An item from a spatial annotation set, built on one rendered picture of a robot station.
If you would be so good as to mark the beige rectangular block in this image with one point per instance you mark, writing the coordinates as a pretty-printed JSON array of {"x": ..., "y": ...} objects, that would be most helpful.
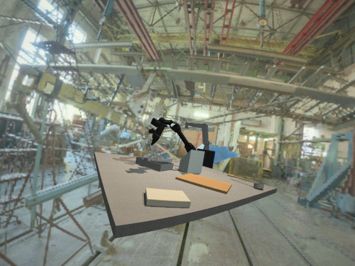
[{"x": 166, "y": 198}]

